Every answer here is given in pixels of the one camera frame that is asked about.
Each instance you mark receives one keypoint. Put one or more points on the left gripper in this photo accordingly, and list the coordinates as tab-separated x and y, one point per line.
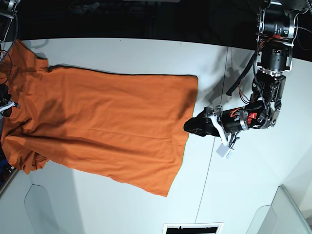
225	124

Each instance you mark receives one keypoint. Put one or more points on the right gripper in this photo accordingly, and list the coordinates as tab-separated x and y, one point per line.
5	101

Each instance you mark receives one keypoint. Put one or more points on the orange t-shirt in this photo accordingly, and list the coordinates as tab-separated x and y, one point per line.
126	127

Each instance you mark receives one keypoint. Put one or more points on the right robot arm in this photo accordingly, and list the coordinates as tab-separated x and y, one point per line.
8	18

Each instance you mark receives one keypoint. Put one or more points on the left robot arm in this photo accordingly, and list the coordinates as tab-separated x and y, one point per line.
262	82

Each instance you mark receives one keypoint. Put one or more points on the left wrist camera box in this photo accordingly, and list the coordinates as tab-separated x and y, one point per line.
224	151

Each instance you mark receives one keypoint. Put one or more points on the blue black cable clutter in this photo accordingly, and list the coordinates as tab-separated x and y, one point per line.
6	170

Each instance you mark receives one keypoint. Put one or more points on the right grey table bracket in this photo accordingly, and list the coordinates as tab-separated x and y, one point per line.
282	216

